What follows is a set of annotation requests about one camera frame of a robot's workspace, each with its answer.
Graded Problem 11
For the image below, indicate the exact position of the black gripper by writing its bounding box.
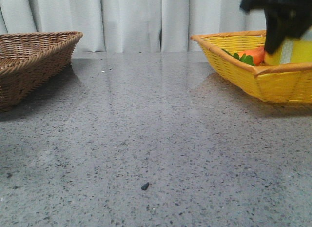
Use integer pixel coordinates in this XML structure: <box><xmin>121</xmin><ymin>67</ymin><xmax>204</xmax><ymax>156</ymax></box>
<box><xmin>240</xmin><ymin>0</ymin><xmax>312</xmax><ymax>54</ymax></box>

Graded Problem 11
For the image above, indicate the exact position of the yellow tape roll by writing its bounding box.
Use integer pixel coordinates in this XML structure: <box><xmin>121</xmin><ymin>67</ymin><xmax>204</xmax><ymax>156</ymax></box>
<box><xmin>264</xmin><ymin>28</ymin><xmax>312</xmax><ymax>66</ymax></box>

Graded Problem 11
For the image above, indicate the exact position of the orange toy carrot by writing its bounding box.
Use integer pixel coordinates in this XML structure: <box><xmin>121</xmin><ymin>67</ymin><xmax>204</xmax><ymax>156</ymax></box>
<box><xmin>222</xmin><ymin>46</ymin><xmax>265</xmax><ymax>66</ymax></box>

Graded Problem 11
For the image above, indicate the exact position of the yellow wicker basket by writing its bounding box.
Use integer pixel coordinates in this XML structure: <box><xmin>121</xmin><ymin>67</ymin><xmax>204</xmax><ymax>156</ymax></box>
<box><xmin>191</xmin><ymin>30</ymin><xmax>312</xmax><ymax>103</ymax></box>

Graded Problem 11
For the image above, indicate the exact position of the white curtain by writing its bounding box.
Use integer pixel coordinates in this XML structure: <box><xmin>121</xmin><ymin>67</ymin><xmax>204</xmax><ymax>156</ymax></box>
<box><xmin>0</xmin><ymin>0</ymin><xmax>266</xmax><ymax>53</ymax></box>

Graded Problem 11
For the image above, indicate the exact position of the small black debris piece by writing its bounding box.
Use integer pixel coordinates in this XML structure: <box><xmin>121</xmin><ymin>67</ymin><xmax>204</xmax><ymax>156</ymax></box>
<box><xmin>141</xmin><ymin>182</ymin><xmax>150</xmax><ymax>190</ymax></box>

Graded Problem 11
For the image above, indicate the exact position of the brown wicker basket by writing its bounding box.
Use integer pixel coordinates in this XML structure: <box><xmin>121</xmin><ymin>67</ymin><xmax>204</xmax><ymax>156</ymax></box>
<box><xmin>0</xmin><ymin>31</ymin><xmax>83</xmax><ymax>111</ymax></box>

